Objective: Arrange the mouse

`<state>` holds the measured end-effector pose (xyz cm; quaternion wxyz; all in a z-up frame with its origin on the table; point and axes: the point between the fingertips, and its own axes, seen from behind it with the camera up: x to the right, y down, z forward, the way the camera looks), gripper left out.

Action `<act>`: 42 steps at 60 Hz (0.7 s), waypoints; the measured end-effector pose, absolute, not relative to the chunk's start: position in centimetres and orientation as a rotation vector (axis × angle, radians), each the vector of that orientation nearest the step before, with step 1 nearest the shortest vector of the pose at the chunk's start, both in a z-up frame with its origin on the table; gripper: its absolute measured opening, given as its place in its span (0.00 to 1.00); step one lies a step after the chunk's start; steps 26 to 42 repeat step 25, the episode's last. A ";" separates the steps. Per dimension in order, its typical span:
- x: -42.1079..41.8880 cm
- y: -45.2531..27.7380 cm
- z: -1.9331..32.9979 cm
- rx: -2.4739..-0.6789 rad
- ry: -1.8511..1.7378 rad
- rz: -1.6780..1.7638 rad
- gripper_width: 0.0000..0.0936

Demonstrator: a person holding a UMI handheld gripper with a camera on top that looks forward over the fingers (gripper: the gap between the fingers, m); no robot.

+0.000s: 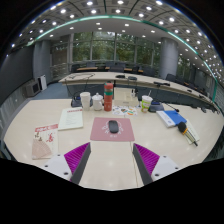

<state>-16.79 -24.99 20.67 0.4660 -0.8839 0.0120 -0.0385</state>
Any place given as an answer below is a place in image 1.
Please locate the stack of white paper cups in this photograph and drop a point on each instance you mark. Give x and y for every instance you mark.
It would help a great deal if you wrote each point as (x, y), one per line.
(85, 101)

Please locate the black handheld microphone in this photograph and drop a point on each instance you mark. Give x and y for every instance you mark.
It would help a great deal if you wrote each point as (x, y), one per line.
(182, 127)

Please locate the blue and white book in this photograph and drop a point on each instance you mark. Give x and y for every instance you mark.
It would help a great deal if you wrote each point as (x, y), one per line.
(173, 117)

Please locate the black office chairs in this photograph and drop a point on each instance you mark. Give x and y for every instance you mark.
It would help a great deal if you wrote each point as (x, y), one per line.
(146, 70)

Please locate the pink printed mouse pad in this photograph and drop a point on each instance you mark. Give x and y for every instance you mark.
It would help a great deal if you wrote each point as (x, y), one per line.
(100, 133)

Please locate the black computer mouse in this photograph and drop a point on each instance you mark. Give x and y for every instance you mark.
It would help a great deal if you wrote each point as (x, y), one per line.
(113, 126)

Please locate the green paper cup with straw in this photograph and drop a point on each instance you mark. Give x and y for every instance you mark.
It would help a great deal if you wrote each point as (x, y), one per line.
(146, 104)

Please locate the white lidded ceramic mug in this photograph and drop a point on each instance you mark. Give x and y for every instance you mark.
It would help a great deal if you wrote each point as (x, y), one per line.
(97, 102)

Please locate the red thermos bottle green band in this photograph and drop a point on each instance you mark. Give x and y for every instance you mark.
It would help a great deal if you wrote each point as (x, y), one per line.
(108, 98)

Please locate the white floor appliance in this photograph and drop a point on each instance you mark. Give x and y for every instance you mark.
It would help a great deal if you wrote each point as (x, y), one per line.
(32, 88)

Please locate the colourful sticker sheet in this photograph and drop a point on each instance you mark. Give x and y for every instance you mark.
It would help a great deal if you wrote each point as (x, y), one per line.
(125, 111)

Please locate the white desk organizer box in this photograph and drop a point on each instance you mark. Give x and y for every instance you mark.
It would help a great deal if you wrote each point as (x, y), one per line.
(125, 98)

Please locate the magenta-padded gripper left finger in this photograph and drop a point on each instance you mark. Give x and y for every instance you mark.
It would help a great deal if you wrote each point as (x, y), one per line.
(60, 165)

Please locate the white leaning board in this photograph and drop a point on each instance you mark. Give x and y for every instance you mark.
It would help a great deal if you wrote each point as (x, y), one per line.
(43, 82)

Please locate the red and white booklet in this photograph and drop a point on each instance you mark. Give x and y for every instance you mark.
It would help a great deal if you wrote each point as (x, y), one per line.
(45, 141)

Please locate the long curved conference desk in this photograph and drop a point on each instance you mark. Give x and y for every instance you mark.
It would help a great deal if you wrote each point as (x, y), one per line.
(100, 77)

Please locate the white printed document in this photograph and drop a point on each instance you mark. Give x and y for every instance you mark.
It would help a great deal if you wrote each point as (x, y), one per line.
(70, 118)

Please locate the ceiling lights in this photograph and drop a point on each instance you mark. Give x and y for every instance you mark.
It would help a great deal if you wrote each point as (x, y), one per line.
(116, 11)

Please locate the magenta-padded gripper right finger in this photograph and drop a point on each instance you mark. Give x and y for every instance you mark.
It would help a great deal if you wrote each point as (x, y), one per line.
(163, 166)

